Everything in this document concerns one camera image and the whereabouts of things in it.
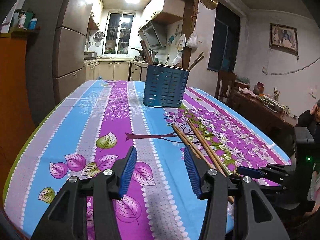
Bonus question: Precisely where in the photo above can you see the wooden chopstick green band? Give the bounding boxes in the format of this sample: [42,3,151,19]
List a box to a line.
[188,52,204,71]

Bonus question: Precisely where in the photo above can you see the dark wooden chopstick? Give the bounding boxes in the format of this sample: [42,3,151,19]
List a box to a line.
[140,40,152,65]

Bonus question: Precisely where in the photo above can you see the beige kitchen cabinets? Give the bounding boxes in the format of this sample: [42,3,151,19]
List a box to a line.
[84,59,148,81]

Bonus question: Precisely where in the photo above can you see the kitchen window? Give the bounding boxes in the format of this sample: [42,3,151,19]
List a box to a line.
[102,10,137,56]

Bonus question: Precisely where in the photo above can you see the seated person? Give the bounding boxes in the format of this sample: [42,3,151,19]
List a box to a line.
[296,100,320,159]

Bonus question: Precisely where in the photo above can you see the dark wooden side table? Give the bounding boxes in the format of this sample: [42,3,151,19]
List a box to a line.
[229,89,297,141]

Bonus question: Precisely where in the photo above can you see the colourful floral tablecloth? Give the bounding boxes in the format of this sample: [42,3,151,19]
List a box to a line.
[3,81,291,239]

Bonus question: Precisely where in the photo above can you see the orange wooden cabinet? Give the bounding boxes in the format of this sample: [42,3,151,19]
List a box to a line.
[1,29,39,194]

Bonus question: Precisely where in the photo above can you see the wooden chair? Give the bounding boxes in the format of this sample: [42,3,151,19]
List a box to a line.
[214,70,236,105]

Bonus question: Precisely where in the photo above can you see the dark blue room window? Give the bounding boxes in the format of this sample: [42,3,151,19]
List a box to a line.
[208,3,240,73]

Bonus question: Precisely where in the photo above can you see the blue perforated utensil holder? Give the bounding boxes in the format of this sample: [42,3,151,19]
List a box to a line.
[143,64,189,108]

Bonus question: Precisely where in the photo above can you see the grey tall refrigerator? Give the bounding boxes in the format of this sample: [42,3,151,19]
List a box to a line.
[23,0,92,125]

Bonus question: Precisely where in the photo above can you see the white hanging plastic bag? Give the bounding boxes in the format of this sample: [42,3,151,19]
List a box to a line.
[185,31,199,50]

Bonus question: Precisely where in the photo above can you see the steel range hood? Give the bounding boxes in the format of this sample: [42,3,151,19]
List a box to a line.
[138,21,167,48]

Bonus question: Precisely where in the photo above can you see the framed wall picture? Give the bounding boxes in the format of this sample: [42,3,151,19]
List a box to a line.
[269,23,298,56]

